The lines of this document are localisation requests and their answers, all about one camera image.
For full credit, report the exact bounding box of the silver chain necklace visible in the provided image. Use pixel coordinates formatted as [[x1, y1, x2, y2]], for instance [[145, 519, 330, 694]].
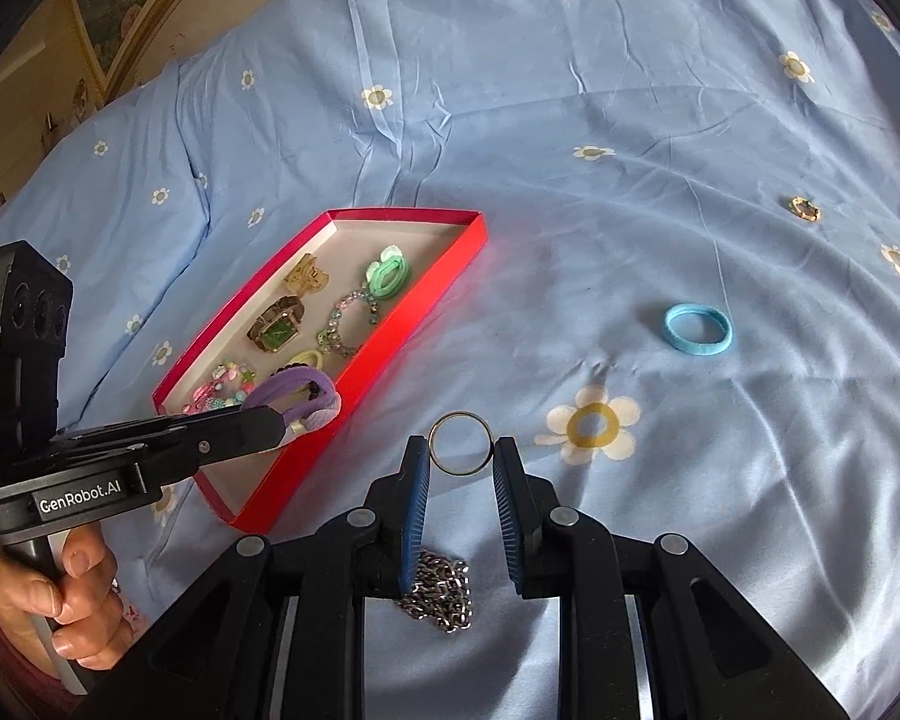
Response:
[[396, 547, 476, 636]]

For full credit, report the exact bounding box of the yellow hair clip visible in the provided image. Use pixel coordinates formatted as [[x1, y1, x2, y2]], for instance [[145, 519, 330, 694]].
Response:
[[283, 254, 329, 298]]

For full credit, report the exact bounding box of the light blue floral bedsheet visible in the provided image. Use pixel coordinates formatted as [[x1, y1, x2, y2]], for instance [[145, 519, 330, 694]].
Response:
[[0, 0, 900, 718]]

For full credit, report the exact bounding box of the purple hair tie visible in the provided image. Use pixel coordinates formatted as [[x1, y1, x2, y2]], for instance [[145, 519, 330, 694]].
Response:
[[240, 365, 343, 441]]

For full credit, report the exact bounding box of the pastel crystal bead bracelet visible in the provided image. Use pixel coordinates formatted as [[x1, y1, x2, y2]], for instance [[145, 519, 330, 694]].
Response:
[[314, 287, 383, 359]]

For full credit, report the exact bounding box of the metal ring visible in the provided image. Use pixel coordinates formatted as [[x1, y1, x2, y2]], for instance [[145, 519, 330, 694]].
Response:
[[425, 409, 496, 478]]

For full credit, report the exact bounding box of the gold watch green face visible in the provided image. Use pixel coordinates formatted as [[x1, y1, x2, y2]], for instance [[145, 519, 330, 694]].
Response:
[[247, 296, 305, 353]]

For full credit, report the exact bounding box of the colorful candy bead bracelet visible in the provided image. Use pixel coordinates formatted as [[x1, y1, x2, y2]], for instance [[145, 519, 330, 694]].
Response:
[[181, 358, 262, 415]]

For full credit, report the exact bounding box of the blue hair tie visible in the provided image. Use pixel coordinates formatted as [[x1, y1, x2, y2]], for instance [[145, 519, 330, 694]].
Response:
[[661, 302, 735, 358]]

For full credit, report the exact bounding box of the red shallow jewelry box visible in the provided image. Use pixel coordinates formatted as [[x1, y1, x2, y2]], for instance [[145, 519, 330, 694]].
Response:
[[152, 208, 487, 532]]

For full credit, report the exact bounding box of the green hair tie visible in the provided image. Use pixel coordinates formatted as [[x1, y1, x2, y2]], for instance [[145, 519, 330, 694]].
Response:
[[362, 244, 413, 301]]

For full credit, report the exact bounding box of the pale yellow bangle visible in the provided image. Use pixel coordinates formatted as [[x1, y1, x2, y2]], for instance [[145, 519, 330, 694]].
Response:
[[274, 348, 325, 372]]

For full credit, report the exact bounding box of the person's left hand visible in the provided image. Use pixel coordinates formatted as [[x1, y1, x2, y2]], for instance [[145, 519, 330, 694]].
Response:
[[0, 523, 133, 678]]

